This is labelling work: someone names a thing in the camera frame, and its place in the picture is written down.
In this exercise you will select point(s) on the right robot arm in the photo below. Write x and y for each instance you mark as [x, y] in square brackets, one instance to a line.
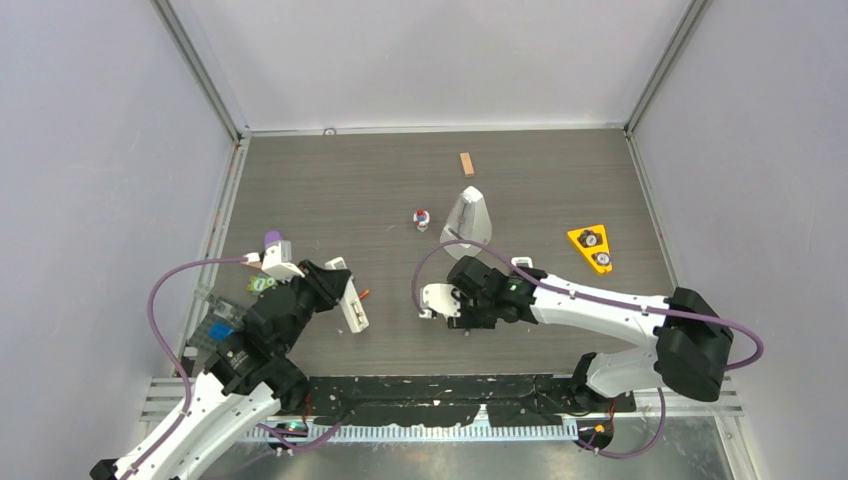
[669, 349]

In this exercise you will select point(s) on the small red blue figurine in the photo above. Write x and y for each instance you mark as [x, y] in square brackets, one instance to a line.
[421, 220]

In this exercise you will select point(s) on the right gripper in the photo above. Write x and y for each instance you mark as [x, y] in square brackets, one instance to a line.
[466, 320]

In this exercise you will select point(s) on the green monster lego toy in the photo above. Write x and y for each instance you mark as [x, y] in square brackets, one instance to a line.
[257, 284]

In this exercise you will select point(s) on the grey lego baseplate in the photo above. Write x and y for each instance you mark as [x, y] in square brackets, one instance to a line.
[218, 309]

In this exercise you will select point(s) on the small wooden block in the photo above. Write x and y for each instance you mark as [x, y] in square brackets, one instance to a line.
[467, 164]

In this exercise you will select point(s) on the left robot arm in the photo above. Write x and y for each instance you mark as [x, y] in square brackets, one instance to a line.
[248, 378]

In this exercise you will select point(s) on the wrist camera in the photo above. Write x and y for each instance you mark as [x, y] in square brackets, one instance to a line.
[277, 263]
[439, 299]

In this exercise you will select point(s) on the purple toy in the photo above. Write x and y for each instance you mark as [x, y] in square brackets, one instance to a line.
[273, 240]

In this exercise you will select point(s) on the white long remote control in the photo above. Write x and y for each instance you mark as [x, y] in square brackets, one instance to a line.
[351, 305]

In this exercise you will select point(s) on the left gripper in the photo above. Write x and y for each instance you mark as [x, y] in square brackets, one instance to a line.
[327, 283]

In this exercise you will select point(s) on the small white remote control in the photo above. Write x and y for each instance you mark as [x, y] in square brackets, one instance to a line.
[522, 262]

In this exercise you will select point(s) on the yellow triangle toy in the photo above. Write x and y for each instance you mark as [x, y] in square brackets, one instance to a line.
[592, 243]

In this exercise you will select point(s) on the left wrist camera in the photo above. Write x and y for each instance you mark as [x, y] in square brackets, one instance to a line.
[277, 263]

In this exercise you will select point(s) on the blue green lego brick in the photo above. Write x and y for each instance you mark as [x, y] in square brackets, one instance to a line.
[219, 331]

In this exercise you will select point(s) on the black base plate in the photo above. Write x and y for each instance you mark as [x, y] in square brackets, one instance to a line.
[454, 400]

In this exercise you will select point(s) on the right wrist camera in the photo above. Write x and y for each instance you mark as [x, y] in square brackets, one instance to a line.
[439, 299]

